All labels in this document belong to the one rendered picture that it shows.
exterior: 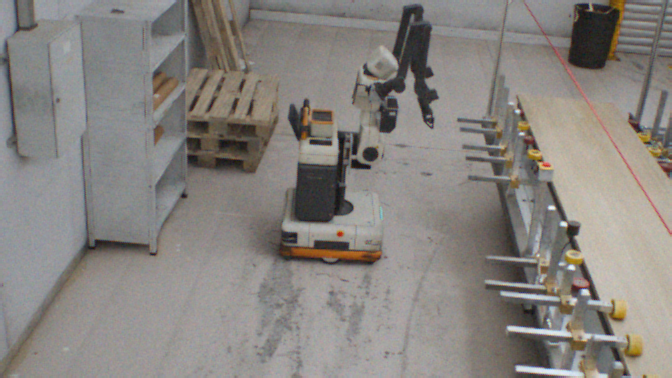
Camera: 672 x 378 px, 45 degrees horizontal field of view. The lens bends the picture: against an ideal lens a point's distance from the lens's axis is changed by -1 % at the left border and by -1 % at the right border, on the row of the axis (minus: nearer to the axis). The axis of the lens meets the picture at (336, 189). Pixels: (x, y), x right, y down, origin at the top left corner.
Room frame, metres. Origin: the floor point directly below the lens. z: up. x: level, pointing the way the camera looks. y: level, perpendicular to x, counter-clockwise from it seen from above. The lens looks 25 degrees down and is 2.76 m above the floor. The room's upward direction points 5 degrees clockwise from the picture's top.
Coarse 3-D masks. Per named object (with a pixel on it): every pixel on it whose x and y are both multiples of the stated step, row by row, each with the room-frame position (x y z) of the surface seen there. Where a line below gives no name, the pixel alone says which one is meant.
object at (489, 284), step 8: (488, 280) 3.16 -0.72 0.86; (488, 288) 3.14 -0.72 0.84; (496, 288) 3.14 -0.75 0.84; (504, 288) 3.13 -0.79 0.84; (512, 288) 3.13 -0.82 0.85; (520, 288) 3.13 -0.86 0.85; (528, 288) 3.13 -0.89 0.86; (536, 288) 3.13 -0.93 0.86; (544, 288) 3.13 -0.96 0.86; (576, 296) 3.12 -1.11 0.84
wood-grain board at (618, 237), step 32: (544, 96) 5.77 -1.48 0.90; (544, 128) 5.09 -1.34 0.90; (576, 128) 5.14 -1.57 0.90; (608, 128) 5.19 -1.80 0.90; (544, 160) 4.54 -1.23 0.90; (576, 160) 4.58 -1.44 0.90; (608, 160) 4.62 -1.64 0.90; (640, 160) 4.66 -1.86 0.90; (576, 192) 4.11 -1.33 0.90; (608, 192) 4.14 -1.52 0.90; (640, 192) 4.18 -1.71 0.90; (608, 224) 3.74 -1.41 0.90; (640, 224) 3.77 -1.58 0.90; (608, 256) 3.40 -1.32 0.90; (640, 256) 3.43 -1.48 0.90; (608, 288) 3.11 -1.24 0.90; (640, 288) 3.13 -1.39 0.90; (608, 320) 2.86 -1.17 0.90; (640, 320) 2.87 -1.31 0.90
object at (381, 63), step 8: (384, 48) 4.97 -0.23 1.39; (368, 56) 5.02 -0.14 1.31; (376, 56) 4.87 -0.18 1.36; (384, 56) 4.84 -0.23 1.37; (392, 56) 4.97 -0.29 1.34; (368, 64) 4.86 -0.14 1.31; (376, 64) 4.84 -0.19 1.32; (384, 64) 4.84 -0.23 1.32; (392, 64) 4.85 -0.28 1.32; (376, 72) 4.84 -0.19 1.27; (384, 72) 4.84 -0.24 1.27; (392, 72) 4.84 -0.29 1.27
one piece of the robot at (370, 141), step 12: (360, 72) 4.93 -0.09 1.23; (360, 84) 4.80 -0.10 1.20; (360, 96) 4.82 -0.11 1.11; (360, 108) 4.86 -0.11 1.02; (372, 108) 4.86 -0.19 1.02; (360, 120) 4.89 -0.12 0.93; (372, 120) 4.87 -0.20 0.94; (360, 132) 4.89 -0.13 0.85; (372, 132) 4.83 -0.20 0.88; (360, 144) 4.83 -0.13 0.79; (372, 144) 4.83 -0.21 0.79; (360, 156) 4.83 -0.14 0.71; (372, 156) 4.83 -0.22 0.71
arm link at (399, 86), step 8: (416, 24) 4.71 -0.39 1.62; (424, 24) 4.70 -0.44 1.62; (408, 32) 4.73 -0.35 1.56; (416, 32) 4.70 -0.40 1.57; (408, 40) 4.71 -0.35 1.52; (408, 48) 4.71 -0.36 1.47; (408, 56) 4.71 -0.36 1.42; (400, 64) 4.71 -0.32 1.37; (408, 64) 4.71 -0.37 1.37; (400, 72) 4.70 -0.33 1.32; (400, 80) 4.68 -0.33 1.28; (392, 88) 4.69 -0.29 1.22; (400, 88) 4.68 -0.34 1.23
